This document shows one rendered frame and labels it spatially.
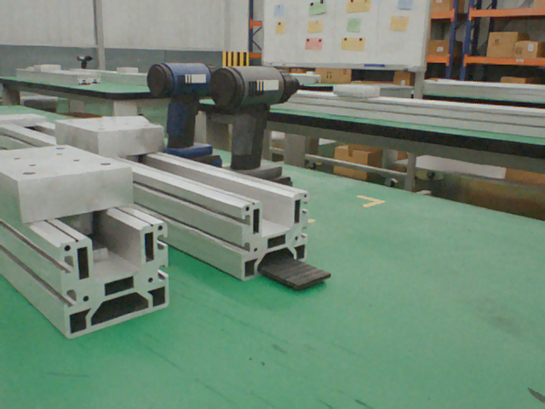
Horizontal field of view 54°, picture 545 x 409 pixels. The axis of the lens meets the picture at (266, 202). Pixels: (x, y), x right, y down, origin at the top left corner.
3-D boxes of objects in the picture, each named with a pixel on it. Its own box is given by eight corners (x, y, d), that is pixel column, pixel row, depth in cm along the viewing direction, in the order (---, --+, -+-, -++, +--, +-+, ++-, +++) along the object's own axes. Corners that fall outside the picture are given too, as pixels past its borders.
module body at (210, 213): (2, 164, 114) (-2, 124, 112) (50, 159, 121) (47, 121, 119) (241, 282, 57) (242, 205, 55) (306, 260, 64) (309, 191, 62)
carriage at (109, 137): (57, 161, 90) (54, 120, 88) (117, 154, 97) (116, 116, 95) (100, 177, 78) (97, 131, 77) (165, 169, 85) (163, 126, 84)
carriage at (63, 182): (-26, 214, 60) (-33, 153, 58) (71, 198, 67) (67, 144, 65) (25, 253, 48) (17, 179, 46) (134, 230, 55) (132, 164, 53)
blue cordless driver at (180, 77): (145, 182, 101) (140, 62, 95) (219, 168, 115) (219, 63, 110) (172, 189, 96) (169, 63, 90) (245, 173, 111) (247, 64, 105)
